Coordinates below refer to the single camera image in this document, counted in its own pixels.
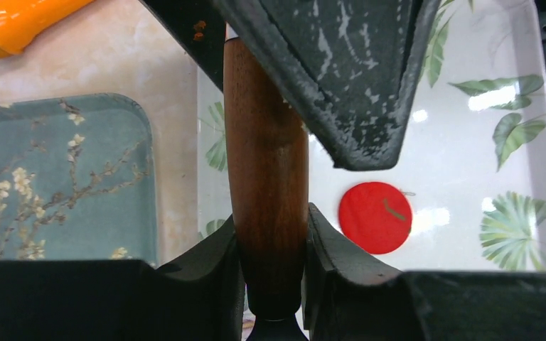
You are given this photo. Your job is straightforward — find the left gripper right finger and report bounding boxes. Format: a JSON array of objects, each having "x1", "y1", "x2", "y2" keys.
[{"x1": 302, "y1": 205, "x2": 546, "y2": 340}]

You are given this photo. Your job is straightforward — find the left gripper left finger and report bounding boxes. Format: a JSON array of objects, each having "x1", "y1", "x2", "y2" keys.
[{"x1": 0, "y1": 220, "x2": 244, "y2": 340}]

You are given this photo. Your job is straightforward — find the white leaf pattern tray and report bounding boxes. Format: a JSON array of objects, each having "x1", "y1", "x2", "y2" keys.
[{"x1": 196, "y1": 0, "x2": 546, "y2": 274}]

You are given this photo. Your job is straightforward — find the teal blossom pattern tray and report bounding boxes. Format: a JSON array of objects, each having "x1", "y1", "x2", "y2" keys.
[{"x1": 0, "y1": 93, "x2": 158, "y2": 264}]

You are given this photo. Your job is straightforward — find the wooden rolling pin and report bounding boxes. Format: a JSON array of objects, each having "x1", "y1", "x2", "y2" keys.
[{"x1": 223, "y1": 38, "x2": 309, "y2": 340}]

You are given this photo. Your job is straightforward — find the orange toy carrot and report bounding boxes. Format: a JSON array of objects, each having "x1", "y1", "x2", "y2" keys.
[{"x1": 0, "y1": 0, "x2": 92, "y2": 59}]

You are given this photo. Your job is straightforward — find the red dough piece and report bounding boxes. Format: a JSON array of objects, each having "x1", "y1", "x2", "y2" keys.
[{"x1": 338, "y1": 182, "x2": 413, "y2": 255}]

